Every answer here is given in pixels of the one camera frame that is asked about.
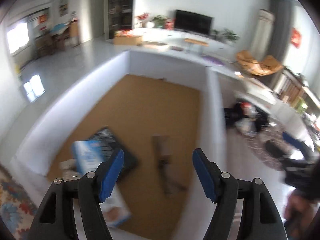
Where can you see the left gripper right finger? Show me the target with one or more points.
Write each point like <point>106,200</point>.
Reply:
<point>260,218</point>

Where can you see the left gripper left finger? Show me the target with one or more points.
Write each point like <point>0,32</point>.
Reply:
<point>55,217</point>

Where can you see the white blue nail cream box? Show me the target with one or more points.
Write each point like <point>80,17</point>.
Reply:
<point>105,172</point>

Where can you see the black velvet pouch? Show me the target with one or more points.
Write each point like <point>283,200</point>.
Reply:
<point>260,120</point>
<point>236,113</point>

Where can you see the person right hand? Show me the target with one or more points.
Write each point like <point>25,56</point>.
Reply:
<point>296,202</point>

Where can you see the orange lounge chair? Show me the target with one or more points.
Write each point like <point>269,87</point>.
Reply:
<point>266,67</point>

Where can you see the brown wooden tool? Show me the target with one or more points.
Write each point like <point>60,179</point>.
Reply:
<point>168,176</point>

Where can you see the white standing air conditioner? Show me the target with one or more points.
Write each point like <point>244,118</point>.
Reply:
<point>262,34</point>

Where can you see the green potted plant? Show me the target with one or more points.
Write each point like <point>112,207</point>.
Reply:
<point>229,37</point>

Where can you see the small wooden bench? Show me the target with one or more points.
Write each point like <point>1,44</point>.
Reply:
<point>192,42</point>

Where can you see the black flat television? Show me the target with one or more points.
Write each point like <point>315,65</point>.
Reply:
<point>192,22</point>

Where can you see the white tv cabinet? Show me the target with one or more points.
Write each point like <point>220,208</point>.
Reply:
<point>176,38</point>

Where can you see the cardboard box on floor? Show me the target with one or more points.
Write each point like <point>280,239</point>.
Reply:
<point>128,40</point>

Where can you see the red flower vase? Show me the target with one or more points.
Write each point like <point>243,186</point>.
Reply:
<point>142,20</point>

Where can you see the dark bookshelf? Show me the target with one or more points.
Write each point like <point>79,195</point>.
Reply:
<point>119,16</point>

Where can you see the red wall hanging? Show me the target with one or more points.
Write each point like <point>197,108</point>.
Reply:
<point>296,38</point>

